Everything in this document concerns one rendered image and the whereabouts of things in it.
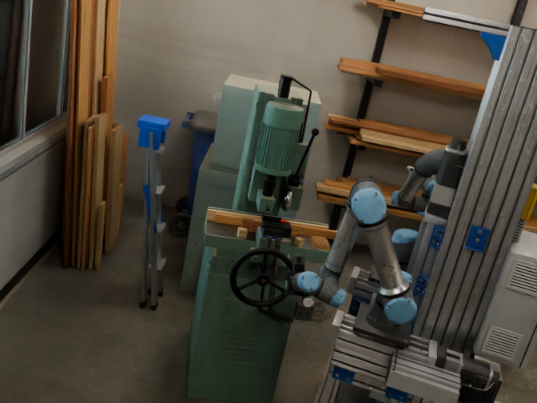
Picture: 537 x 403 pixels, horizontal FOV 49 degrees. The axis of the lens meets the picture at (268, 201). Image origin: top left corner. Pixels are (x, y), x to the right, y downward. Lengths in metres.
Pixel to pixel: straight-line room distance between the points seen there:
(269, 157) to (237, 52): 2.39
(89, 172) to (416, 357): 2.34
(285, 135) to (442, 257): 0.85
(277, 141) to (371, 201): 0.73
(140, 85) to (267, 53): 1.09
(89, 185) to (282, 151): 1.64
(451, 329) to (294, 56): 2.95
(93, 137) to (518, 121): 2.50
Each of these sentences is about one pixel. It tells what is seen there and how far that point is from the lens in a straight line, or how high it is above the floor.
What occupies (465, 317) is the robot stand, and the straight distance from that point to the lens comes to 2.60.
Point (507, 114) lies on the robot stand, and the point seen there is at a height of 1.72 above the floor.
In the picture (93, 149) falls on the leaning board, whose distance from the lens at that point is 3.88.
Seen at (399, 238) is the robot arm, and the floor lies 1.02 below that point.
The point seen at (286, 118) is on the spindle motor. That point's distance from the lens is 2.61.
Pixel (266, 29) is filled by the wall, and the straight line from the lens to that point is 4.93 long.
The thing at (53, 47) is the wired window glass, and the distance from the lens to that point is 3.98.
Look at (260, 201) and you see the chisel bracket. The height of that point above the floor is 1.05.
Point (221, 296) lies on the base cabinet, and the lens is 2.83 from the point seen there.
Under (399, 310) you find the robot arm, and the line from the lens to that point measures 2.24.
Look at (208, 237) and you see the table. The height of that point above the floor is 0.89.
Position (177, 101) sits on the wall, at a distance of 5.08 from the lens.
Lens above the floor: 1.98
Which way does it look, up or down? 20 degrees down
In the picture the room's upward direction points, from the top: 12 degrees clockwise
